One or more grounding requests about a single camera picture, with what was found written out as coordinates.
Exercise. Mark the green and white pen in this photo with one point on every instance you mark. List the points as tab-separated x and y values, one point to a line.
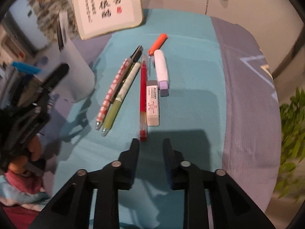
124	90

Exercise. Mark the framed calligraphy picture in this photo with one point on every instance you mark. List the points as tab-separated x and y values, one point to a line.
104	7

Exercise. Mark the dark green pen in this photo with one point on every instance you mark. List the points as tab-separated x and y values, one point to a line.
137	52

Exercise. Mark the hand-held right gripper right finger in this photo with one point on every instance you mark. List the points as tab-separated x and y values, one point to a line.
168	157

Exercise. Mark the red pen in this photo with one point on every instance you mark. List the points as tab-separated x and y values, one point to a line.
143	88

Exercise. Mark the dark red cloth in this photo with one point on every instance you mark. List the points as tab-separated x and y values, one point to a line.
16	217

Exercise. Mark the white eraser with grey sleeve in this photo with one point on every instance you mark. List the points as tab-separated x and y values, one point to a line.
152	105

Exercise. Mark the light blue cloth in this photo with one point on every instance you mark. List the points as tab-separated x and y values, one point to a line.
14	196

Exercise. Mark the tall stack of papers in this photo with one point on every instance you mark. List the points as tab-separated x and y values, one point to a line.
47	16

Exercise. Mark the teal and grey tablecloth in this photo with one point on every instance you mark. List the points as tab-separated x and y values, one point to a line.
190	114

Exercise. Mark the green leafy plant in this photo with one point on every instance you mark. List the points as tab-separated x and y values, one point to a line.
290	128

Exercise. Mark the person's left hand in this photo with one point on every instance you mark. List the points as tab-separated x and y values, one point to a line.
35	148

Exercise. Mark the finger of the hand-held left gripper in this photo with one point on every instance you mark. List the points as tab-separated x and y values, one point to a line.
25	68
56	76

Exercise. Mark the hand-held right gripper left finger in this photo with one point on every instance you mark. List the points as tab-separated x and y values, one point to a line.
133	157

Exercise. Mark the frosted plastic cup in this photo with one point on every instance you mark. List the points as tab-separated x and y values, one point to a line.
76	76

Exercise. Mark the white and purple highlighter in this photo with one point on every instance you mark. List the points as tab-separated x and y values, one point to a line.
160	66

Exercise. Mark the pink checkered pen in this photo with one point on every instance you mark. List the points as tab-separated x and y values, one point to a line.
110	95

